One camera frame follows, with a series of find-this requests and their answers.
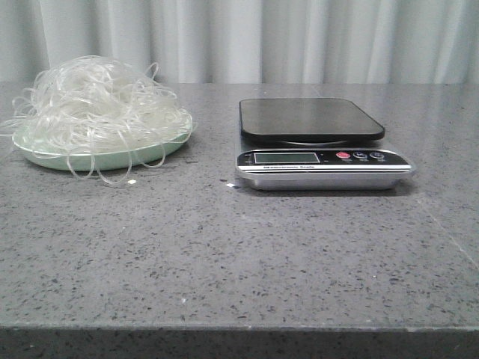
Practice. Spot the translucent white vermicelli bundle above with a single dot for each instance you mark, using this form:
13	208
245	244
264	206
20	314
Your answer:
95	88

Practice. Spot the black silver kitchen scale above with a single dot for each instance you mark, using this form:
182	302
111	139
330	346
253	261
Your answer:
291	144

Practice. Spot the light green round plate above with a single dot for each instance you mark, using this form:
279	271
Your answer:
88	146

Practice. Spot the white pleated curtain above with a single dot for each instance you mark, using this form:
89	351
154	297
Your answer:
364	42

